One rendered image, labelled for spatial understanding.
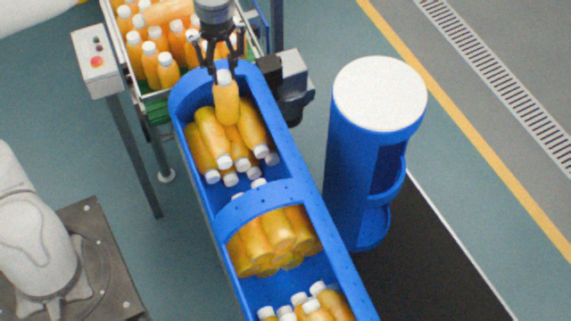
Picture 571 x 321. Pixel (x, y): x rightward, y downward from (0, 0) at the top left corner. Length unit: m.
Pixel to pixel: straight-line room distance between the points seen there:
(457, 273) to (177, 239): 1.18
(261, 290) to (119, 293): 0.35
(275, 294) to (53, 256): 0.56
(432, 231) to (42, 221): 1.70
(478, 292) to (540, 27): 1.66
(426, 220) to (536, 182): 0.65
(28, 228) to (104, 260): 0.29
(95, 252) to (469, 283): 1.53
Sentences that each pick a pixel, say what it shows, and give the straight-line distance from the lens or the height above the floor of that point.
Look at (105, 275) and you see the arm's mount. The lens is 1.62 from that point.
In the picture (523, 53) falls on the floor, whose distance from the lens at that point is 3.56.
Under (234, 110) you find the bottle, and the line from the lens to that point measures 1.66.
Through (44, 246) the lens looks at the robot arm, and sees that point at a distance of 1.44.
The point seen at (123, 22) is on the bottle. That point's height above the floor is 1.05.
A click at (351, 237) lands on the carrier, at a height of 0.30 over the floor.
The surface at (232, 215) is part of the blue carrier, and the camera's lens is 1.49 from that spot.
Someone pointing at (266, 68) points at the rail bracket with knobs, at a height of 1.00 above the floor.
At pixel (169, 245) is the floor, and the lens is 2.81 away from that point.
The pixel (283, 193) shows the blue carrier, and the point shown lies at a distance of 1.47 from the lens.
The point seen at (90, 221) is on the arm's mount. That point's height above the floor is 1.06.
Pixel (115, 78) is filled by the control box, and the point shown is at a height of 1.07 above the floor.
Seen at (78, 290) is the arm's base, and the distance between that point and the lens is 1.60.
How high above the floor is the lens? 2.53
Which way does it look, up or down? 59 degrees down
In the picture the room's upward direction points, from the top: 1 degrees counter-clockwise
